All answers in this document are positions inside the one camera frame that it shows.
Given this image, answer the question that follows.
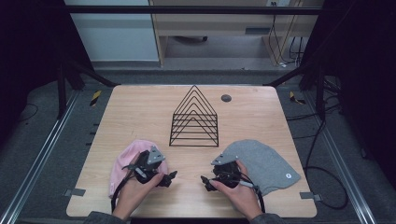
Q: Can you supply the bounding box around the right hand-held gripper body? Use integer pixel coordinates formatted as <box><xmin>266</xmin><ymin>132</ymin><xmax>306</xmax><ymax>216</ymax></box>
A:
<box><xmin>210</xmin><ymin>153</ymin><xmax>250</xmax><ymax>189</ymax></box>

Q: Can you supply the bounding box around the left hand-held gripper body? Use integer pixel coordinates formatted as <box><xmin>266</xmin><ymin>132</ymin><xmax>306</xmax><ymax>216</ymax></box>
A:
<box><xmin>121</xmin><ymin>145</ymin><xmax>166</xmax><ymax>185</ymax></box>

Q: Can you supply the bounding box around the pink knit hat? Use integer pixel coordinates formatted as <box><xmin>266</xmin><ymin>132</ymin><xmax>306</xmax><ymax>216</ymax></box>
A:
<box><xmin>107</xmin><ymin>139</ymin><xmax>169</xmax><ymax>199</ymax></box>

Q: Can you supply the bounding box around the grey knit hat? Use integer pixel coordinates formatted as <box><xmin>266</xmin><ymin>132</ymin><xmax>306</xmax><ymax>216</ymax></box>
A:
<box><xmin>221</xmin><ymin>138</ymin><xmax>302</xmax><ymax>197</ymax></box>

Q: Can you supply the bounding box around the black wire triangle rack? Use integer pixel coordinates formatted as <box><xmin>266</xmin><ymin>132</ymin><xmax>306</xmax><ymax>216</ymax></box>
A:
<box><xmin>168</xmin><ymin>84</ymin><xmax>220</xmax><ymax>147</ymax></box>

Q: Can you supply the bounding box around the person's left hand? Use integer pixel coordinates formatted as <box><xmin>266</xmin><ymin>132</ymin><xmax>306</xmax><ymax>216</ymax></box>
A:
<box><xmin>112</xmin><ymin>151</ymin><xmax>166</xmax><ymax>220</ymax></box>

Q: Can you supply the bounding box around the person's right hand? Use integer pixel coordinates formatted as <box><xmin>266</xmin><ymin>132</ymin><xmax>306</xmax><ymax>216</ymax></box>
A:
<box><xmin>209</xmin><ymin>159</ymin><xmax>264</xmax><ymax>220</ymax></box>

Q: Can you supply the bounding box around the grey tape piece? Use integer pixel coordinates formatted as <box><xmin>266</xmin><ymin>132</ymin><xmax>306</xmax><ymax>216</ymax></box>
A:
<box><xmin>299</xmin><ymin>191</ymin><xmax>323</xmax><ymax>203</ymax></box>
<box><xmin>63</xmin><ymin>188</ymin><xmax>87</xmax><ymax>198</ymax></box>

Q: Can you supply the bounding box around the yellow black tape strip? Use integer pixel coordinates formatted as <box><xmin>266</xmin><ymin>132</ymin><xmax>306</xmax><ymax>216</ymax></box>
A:
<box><xmin>289</xmin><ymin>91</ymin><xmax>307</xmax><ymax>105</ymax></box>
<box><xmin>89</xmin><ymin>90</ymin><xmax>103</xmax><ymax>107</ymax></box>

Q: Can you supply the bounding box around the black metal stand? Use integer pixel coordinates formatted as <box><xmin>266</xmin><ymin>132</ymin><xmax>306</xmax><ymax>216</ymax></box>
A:
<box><xmin>56</xmin><ymin>55</ymin><xmax>120</xmax><ymax>119</ymax></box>
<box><xmin>266</xmin><ymin>61</ymin><xmax>327</xmax><ymax>120</ymax></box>

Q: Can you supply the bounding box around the white cabinet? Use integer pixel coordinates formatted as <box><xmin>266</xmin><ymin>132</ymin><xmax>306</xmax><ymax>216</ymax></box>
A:
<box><xmin>64</xmin><ymin>0</ymin><xmax>161</xmax><ymax>63</ymax></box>

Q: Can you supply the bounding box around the light wooden desk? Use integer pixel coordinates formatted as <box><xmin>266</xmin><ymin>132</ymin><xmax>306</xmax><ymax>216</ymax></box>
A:
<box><xmin>148</xmin><ymin>0</ymin><xmax>325</xmax><ymax>67</ymax></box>

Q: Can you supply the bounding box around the dark curtain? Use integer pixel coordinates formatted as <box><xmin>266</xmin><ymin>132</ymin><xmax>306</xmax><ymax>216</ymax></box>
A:
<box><xmin>0</xmin><ymin>0</ymin><xmax>95</xmax><ymax>147</ymax></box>
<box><xmin>300</xmin><ymin>0</ymin><xmax>396</xmax><ymax>183</ymax></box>

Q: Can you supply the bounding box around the left hand-held gripper cable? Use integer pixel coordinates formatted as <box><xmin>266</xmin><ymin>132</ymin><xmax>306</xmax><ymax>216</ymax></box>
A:
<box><xmin>110</xmin><ymin>169</ymin><xmax>138</xmax><ymax>213</ymax></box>

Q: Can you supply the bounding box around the hand-held gripper cable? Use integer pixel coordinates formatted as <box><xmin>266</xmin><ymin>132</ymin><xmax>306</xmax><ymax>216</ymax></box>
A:
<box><xmin>110</xmin><ymin>169</ymin><xmax>138</xmax><ymax>213</ymax></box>
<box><xmin>230</xmin><ymin>172</ymin><xmax>266</xmax><ymax>215</ymax></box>

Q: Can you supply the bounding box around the right hand-held gripper cable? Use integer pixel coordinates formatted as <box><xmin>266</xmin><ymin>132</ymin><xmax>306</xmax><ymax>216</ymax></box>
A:
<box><xmin>230</xmin><ymin>172</ymin><xmax>266</xmax><ymax>215</ymax></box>

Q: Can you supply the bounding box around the aluminium floor rail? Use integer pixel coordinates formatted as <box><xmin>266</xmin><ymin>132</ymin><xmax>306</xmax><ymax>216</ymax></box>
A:
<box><xmin>303</xmin><ymin>91</ymin><xmax>378</xmax><ymax>224</ymax></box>
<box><xmin>0</xmin><ymin>90</ymin><xmax>80</xmax><ymax>224</ymax></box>

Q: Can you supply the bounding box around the thick black floor cable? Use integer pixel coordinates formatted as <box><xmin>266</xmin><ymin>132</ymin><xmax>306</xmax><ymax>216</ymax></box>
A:
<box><xmin>285</xmin><ymin>77</ymin><xmax>349</xmax><ymax>211</ymax></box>

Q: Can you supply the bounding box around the thin black floor cable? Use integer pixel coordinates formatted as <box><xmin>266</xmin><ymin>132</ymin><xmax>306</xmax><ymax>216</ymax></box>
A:
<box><xmin>18</xmin><ymin>102</ymin><xmax>40</xmax><ymax>123</ymax></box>

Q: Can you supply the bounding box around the black hanging cable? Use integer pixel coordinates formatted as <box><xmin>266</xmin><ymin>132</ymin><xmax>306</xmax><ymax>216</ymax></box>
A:
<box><xmin>268</xmin><ymin>1</ymin><xmax>304</xmax><ymax>67</ymax></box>

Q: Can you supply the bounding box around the yellow hanging cable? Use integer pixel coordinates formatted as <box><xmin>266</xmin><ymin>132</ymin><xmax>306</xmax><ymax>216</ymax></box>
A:
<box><xmin>270</xmin><ymin>0</ymin><xmax>304</xmax><ymax>64</ymax></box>

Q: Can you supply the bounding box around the black frame crossbar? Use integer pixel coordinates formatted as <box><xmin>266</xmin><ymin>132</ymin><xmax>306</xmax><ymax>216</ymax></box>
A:
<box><xmin>64</xmin><ymin>5</ymin><xmax>323</xmax><ymax>16</ymax></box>

